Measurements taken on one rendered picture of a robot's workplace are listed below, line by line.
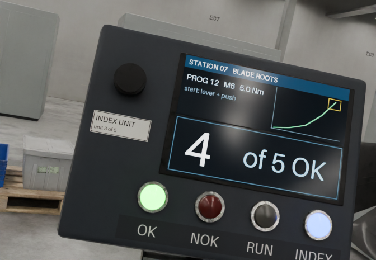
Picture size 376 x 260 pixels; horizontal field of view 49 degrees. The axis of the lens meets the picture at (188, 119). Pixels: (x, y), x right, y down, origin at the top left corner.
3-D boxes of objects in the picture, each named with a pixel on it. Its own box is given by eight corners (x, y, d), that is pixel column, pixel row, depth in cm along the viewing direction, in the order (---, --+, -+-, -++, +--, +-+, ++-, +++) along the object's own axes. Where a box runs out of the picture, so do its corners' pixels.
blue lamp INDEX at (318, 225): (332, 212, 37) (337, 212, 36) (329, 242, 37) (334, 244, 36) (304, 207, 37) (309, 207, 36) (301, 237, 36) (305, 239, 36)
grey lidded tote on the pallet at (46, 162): (64, 173, 389) (70, 140, 386) (71, 194, 333) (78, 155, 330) (17, 169, 372) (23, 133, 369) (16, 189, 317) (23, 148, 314)
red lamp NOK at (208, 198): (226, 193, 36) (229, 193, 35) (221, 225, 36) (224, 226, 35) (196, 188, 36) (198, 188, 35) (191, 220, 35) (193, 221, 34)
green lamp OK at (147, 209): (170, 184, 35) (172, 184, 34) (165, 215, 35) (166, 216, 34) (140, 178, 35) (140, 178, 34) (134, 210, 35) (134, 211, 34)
